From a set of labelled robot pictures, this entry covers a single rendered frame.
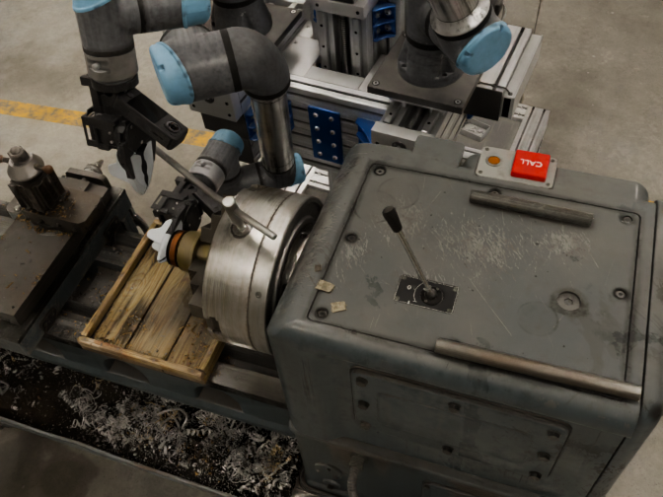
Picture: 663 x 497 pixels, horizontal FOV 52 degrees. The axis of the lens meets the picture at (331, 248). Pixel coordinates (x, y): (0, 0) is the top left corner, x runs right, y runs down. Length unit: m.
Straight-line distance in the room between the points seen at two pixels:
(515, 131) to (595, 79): 0.77
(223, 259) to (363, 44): 0.75
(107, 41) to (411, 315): 0.60
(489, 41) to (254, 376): 0.81
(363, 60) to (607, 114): 1.82
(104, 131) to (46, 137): 2.43
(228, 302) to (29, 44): 3.20
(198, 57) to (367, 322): 0.57
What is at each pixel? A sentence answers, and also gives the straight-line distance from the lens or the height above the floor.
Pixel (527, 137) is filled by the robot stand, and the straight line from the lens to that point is 2.86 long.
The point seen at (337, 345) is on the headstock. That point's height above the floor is 1.24.
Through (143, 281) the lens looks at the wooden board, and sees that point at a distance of 1.64.
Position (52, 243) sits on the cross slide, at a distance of 1.69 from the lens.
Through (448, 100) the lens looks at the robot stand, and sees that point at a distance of 1.54.
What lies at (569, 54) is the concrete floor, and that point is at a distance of 3.70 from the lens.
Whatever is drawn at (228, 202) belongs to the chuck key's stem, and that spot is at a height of 1.32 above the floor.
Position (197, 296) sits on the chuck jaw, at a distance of 1.30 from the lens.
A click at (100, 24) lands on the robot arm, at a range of 1.07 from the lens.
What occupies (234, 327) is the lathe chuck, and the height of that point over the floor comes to 1.11.
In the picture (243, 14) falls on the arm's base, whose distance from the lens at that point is 1.73.
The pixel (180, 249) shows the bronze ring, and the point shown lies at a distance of 1.37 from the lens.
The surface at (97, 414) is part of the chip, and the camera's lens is 1.91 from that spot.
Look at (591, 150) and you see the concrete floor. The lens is 3.20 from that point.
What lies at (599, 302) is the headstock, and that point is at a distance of 1.11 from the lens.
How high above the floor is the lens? 2.14
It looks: 52 degrees down
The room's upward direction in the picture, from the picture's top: 7 degrees counter-clockwise
